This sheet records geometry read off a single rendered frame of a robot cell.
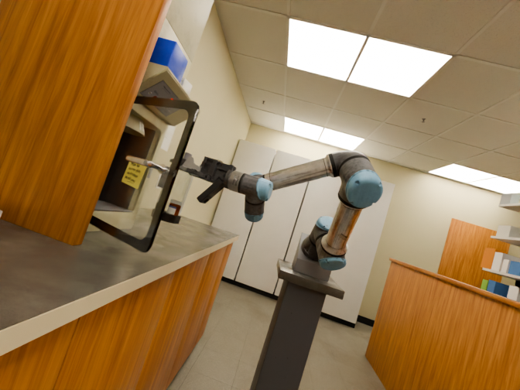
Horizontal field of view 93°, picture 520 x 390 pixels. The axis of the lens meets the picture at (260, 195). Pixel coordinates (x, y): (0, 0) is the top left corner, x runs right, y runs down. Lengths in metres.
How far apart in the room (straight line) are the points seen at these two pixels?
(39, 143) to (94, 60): 0.27
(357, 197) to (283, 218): 2.97
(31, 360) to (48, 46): 0.79
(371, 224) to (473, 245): 1.78
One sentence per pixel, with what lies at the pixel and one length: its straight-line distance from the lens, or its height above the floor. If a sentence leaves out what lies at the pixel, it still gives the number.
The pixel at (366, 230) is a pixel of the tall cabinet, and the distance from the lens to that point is 4.01.
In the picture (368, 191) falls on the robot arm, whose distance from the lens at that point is 0.87.
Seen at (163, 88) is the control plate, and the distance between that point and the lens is 0.95.
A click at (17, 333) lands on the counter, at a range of 0.49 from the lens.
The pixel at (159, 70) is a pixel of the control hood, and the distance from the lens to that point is 0.90.
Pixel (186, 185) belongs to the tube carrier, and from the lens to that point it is 0.97.
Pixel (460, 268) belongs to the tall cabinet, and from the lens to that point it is 5.13.
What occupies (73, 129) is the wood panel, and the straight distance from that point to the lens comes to 0.86.
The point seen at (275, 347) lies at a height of 0.56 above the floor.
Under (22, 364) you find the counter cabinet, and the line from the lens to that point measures 0.59.
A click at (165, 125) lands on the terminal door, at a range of 0.73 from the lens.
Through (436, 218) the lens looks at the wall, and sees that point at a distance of 4.95.
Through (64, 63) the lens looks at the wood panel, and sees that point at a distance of 0.96.
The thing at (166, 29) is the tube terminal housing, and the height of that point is 1.68.
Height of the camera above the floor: 1.17
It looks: 4 degrees up
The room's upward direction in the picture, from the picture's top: 18 degrees clockwise
